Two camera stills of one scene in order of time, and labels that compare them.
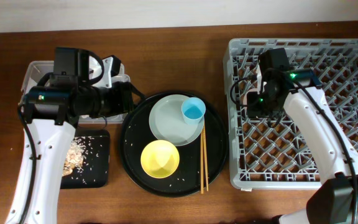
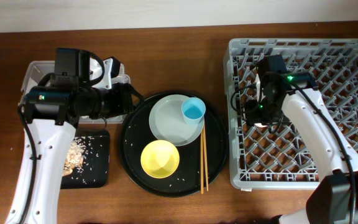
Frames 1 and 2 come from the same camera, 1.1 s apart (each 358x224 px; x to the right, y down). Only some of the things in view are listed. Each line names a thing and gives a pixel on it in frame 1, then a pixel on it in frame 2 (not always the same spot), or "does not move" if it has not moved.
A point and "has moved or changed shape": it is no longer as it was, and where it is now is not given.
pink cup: [253, 89] has moved or changed shape
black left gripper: [126, 98] does not move
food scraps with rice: [75, 157] does not move
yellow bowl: [160, 158] does not move
